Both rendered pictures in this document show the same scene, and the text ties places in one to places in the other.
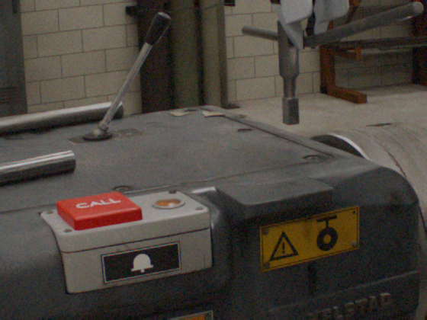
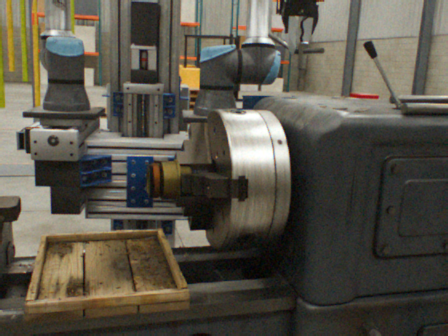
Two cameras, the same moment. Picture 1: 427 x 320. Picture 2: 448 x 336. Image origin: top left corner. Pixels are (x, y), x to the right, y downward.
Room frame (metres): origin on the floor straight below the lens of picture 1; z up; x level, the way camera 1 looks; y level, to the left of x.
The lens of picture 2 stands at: (2.20, -0.10, 1.34)
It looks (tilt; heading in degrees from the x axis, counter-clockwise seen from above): 13 degrees down; 188
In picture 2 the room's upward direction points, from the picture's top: 3 degrees clockwise
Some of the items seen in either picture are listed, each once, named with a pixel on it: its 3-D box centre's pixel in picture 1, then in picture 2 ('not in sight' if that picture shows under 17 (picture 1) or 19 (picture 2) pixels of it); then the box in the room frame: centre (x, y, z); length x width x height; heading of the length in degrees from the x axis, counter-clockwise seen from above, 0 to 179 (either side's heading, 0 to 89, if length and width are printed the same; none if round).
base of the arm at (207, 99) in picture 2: not in sight; (215, 99); (0.55, -0.36, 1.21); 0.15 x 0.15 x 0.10
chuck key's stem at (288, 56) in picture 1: (289, 71); (302, 66); (0.97, -0.09, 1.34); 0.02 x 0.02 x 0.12; 24
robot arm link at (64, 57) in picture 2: not in sight; (65, 58); (0.67, -0.85, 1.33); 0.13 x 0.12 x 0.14; 35
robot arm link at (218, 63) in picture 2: not in sight; (219, 64); (0.55, -0.36, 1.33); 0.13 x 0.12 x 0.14; 107
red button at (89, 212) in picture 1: (98, 214); (364, 97); (0.74, 0.10, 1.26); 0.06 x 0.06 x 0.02; 24
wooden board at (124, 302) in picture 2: not in sight; (106, 267); (1.24, -0.48, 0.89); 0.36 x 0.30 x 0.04; 24
